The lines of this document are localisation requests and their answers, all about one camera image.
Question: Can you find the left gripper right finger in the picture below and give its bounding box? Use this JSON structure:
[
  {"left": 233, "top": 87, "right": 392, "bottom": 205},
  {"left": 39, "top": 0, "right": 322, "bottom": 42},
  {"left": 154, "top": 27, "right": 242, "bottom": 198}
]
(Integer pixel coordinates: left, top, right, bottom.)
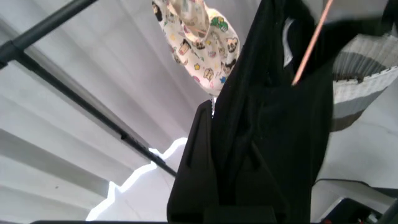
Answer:
[{"left": 236, "top": 142, "right": 288, "bottom": 223}]

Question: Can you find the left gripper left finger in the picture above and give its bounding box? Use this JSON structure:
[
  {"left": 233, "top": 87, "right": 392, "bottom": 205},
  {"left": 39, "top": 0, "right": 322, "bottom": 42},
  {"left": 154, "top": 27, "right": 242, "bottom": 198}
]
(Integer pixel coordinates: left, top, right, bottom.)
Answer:
[{"left": 167, "top": 99, "right": 220, "bottom": 223}]

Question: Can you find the black garment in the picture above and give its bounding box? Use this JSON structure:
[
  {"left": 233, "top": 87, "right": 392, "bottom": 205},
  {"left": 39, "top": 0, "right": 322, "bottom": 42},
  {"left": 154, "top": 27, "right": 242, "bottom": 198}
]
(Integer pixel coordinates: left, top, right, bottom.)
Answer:
[{"left": 211, "top": 0, "right": 398, "bottom": 223}]

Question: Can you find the cream printed garment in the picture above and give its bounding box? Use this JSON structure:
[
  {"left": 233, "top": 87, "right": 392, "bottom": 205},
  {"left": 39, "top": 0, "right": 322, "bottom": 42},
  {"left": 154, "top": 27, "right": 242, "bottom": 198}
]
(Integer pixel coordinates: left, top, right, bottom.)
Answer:
[{"left": 151, "top": 0, "right": 241, "bottom": 97}]

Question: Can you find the white laundry basket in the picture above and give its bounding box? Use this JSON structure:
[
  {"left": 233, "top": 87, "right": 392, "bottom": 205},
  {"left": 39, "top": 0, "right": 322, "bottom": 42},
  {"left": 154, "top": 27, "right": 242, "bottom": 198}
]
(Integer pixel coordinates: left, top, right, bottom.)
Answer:
[{"left": 330, "top": 32, "right": 398, "bottom": 132}]

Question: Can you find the black clothes rack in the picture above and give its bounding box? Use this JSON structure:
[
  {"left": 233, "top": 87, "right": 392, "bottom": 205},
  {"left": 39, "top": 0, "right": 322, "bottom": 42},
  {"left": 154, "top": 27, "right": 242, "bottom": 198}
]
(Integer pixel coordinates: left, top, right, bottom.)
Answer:
[{"left": 0, "top": 0, "right": 178, "bottom": 178}]

